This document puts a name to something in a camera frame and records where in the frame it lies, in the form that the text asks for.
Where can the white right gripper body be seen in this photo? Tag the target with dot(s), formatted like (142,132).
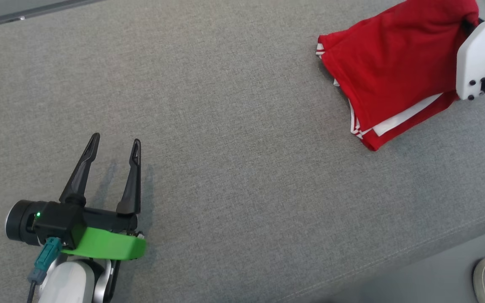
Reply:
(474,54)

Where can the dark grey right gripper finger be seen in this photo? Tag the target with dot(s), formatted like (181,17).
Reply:
(469,26)

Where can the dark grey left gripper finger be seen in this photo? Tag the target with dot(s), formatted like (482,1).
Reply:
(132,193)
(80,185)

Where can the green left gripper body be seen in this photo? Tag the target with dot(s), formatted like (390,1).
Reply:
(107,246)

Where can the red white basketball jersey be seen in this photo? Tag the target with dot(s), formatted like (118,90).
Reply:
(394,54)

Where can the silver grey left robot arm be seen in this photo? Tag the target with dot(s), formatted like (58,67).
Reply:
(67,282)

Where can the grey fabric sofa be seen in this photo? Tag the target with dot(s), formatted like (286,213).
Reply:
(246,168)

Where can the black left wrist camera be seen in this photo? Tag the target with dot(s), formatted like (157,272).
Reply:
(59,223)

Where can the grey wall baseboard rail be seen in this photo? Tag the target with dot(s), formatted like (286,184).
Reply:
(15,17)

